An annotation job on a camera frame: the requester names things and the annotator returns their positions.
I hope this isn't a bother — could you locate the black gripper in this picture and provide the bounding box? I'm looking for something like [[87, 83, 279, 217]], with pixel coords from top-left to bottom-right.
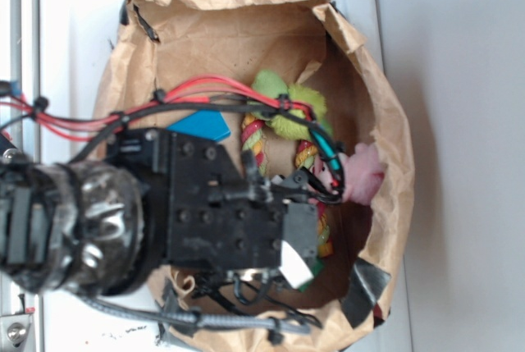
[[107, 128, 317, 289]]

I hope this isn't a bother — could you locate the green wooden block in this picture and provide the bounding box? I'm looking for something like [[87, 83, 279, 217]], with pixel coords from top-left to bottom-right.
[[297, 259, 325, 292]]

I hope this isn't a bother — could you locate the blue wooden block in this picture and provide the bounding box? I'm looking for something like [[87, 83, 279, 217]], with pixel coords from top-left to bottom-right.
[[167, 110, 231, 141]]

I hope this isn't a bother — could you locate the pink plush toy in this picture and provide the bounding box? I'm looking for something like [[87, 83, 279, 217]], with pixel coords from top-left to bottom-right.
[[312, 141, 387, 206]]

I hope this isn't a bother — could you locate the brown paper bag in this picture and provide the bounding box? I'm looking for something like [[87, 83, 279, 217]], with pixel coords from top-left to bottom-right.
[[94, 0, 414, 351]]

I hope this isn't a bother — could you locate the green plush toy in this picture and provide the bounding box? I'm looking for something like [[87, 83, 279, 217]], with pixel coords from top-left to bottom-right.
[[250, 68, 334, 139]]

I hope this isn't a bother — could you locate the grey braided cable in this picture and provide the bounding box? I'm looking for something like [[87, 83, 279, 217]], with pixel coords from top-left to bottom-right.
[[77, 292, 323, 345]]

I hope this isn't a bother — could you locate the multicolour rope toy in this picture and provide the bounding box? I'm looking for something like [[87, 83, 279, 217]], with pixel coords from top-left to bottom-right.
[[240, 113, 335, 258]]

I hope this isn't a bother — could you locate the red and black wire bundle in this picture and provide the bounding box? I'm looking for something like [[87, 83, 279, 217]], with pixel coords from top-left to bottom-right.
[[0, 75, 349, 205]]

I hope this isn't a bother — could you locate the aluminium extrusion rail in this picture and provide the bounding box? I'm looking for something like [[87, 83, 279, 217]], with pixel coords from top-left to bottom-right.
[[1, 0, 44, 351]]

